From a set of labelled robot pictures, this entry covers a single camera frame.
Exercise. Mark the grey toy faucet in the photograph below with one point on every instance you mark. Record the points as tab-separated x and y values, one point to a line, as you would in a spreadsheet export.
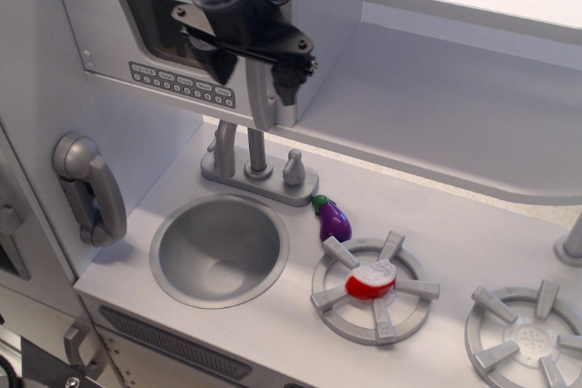
287	181

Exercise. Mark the purple toy eggplant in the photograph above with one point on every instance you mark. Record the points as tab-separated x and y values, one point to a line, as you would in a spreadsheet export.
333	222

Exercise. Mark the grey left stove burner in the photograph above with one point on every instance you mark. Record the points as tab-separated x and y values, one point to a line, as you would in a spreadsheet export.
381	321

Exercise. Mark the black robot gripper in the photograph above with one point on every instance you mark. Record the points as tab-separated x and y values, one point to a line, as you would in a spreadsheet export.
255	29

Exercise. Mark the white toy kitchen shelf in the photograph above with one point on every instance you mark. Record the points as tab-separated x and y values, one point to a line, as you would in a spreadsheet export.
481	94

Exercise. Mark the grey stove burner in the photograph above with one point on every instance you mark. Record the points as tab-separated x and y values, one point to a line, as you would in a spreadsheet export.
381	321
524	337

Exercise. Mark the grey vent grille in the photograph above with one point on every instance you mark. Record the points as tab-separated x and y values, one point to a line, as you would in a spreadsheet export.
176	346

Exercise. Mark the grey oven door handle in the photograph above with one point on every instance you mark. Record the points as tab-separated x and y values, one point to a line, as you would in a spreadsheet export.
81	351

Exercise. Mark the round metal toy sink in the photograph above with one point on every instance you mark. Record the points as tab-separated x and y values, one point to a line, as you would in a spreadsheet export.
219	251

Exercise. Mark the grey right stove burner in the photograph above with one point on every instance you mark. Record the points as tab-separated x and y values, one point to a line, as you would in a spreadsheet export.
524	337

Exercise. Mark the white toy microwave door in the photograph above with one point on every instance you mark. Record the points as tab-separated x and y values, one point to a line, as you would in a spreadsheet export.
141	42

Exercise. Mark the grey toy telephone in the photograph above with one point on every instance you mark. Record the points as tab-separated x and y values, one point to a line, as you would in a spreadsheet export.
90	189

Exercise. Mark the red white toy food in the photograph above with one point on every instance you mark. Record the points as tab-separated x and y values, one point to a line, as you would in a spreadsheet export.
370	281

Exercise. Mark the grey shelf support post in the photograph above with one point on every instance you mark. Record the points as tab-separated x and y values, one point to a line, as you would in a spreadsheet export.
568	248

